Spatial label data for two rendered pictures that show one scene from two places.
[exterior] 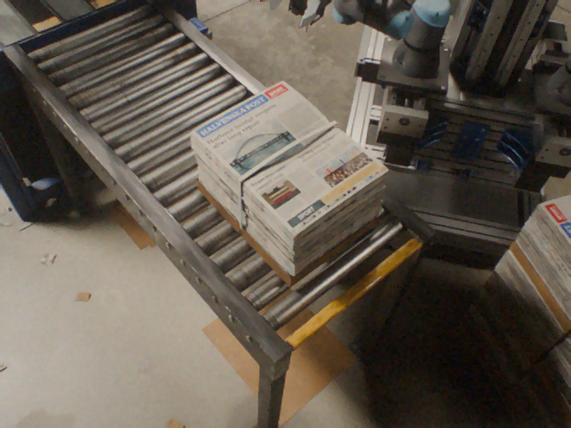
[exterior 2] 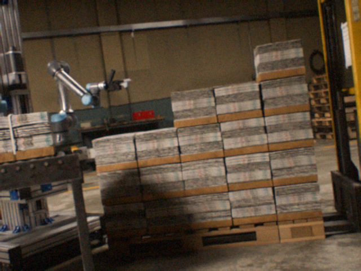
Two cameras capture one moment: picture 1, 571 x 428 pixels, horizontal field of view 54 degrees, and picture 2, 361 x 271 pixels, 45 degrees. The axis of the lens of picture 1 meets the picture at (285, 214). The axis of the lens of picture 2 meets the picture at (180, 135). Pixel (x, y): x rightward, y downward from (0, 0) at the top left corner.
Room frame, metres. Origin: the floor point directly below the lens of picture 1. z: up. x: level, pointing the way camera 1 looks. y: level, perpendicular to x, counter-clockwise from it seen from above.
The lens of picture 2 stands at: (-1.07, 1.57, 0.93)
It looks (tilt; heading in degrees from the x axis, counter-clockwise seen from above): 3 degrees down; 300
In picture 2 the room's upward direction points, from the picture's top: 8 degrees counter-clockwise
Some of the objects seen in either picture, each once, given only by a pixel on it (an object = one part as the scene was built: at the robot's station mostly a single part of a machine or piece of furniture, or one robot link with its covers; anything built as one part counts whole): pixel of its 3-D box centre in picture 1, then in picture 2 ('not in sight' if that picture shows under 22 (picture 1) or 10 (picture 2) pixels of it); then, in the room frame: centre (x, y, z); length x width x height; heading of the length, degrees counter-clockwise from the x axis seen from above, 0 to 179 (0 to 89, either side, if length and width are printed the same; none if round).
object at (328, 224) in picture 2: not in sight; (273, 232); (-0.07, -1.18, 0.05); 1.05 x 0.10 x 0.04; 23
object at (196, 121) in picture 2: not in sight; (197, 121); (0.36, -1.12, 0.86); 0.38 x 0.29 x 0.04; 114
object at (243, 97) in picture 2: not in sight; (237, 103); (0.09, -1.24, 0.95); 0.38 x 0.29 x 0.23; 112
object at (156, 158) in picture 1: (196, 136); not in sight; (1.12, 0.28, 0.77); 0.47 x 0.05 x 0.05; 135
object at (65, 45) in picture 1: (93, 35); not in sight; (1.53, 0.69, 0.77); 0.47 x 0.05 x 0.05; 135
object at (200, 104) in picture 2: not in sight; (196, 108); (0.36, -1.13, 0.95); 0.38 x 0.29 x 0.23; 114
